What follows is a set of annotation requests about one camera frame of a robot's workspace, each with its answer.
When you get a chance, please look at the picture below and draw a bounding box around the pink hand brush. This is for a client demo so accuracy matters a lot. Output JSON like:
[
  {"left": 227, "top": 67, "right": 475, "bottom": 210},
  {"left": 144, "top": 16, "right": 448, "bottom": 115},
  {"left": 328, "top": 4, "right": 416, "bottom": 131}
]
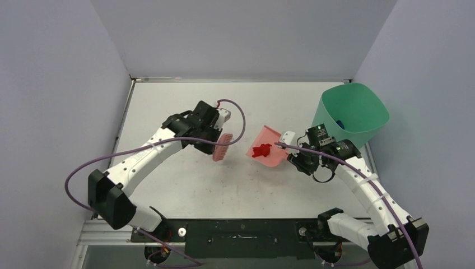
[{"left": 212, "top": 133, "right": 233, "bottom": 162}]

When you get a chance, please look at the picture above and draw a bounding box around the red paper scrap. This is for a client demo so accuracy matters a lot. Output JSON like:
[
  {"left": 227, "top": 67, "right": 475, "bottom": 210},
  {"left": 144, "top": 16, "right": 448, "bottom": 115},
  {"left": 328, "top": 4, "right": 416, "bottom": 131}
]
[{"left": 252, "top": 143, "right": 272, "bottom": 158}]

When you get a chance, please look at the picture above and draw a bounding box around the pink plastic dustpan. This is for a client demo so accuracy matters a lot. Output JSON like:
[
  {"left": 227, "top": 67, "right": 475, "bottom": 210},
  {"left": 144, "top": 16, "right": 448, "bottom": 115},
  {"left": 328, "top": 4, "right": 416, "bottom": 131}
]
[{"left": 246, "top": 125, "right": 288, "bottom": 168}]

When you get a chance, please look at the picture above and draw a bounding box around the blue paper scrap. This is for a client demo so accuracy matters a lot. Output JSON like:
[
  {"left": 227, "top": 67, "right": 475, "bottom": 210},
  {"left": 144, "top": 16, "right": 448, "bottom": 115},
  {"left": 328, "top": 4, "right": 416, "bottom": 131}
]
[{"left": 336, "top": 120, "right": 345, "bottom": 129}]

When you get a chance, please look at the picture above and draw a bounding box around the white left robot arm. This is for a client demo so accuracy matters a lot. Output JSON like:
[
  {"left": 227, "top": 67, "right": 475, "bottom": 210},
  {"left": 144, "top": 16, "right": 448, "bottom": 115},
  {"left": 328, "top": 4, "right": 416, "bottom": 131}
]
[{"left": 87, "top": 101, "right": 231, "bottom": 231}]

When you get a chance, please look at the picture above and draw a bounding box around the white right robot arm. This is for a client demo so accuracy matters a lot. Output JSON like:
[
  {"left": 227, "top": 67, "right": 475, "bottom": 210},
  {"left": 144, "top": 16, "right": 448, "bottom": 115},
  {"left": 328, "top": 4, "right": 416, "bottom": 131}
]
[{"left": 278, "top": 124, "right": 429, "bottom": 268}]

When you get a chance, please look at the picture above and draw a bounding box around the green plastic waste bin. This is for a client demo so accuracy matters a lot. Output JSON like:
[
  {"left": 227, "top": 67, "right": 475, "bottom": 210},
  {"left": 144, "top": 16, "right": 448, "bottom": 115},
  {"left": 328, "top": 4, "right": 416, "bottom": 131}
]
[{"left": 311, "top": 83, "right": 390, "bottom": 149}]

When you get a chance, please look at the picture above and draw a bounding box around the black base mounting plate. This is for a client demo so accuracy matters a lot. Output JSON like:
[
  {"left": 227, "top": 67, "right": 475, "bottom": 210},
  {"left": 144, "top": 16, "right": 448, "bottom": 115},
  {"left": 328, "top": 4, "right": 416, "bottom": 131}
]
[{"left": 152, "top": 219, "right": 343, "bottom": 259}]

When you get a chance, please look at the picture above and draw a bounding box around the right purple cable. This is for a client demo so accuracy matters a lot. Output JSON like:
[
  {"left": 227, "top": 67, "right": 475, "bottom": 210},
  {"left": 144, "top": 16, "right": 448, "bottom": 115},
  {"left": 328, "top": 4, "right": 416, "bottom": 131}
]
[{"left": 274, "top": 141, "right": 424, "bottom": 269}]

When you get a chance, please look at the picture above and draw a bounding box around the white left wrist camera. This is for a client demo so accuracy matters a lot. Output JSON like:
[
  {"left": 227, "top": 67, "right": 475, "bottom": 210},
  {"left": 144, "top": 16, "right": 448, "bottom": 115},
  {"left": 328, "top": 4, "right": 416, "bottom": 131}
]
[{"left": 214, "top": 108, "right": 231, "bottom": 131}]

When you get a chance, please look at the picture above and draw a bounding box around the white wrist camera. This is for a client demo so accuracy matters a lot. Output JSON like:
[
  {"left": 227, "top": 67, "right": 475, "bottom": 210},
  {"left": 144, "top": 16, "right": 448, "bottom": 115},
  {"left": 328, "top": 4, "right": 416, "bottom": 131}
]
[
  {"left": 214, "top": 108, "right": 231, "bottom": 131},
  {"left": 277, "top": 131, "right": 297, "bottom": 150}
]

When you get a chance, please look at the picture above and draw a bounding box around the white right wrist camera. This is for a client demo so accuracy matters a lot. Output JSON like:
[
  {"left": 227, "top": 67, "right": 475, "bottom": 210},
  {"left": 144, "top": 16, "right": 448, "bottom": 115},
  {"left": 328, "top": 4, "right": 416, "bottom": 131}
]
[{"left": 277, "top": 131, "right": 297, "bottom": 150}]

